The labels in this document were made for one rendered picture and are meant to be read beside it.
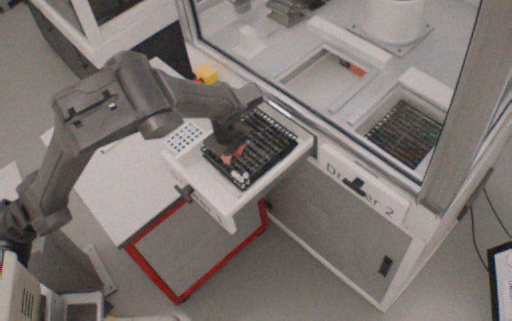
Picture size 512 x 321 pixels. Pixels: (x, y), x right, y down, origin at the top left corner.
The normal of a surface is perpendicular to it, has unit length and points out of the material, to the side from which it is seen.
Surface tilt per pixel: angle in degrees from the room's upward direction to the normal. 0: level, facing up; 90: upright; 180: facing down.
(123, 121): 32
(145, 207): 0
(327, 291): 0
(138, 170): 0
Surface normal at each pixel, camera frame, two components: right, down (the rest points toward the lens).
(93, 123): 0.30, -0.27
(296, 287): -0.08, -0.64
